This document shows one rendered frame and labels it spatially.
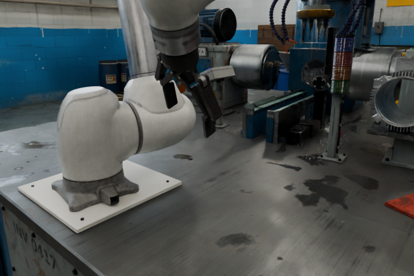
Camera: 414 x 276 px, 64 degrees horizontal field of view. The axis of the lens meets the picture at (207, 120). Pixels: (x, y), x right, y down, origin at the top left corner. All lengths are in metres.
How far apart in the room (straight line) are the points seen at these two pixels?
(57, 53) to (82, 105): 6.05
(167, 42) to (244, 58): 1.23
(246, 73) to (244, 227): 1.15
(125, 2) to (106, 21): 6.41
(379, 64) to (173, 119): 0.97
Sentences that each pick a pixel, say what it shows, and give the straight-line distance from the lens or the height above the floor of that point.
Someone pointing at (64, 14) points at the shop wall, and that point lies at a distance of 6.97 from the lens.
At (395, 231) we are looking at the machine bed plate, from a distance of 0.87.
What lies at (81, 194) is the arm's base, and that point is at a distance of 0.89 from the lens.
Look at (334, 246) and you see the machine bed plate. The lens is 0.77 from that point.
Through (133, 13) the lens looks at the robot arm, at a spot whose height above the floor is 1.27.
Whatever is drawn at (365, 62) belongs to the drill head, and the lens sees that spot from 1.60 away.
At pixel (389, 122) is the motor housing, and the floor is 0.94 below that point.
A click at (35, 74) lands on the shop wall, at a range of 6.72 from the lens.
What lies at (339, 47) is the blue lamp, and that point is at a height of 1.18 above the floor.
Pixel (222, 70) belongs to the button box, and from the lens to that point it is 1.50.
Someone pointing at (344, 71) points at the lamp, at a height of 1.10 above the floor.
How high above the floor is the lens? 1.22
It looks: 15 degrees down
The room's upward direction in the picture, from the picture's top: straight up
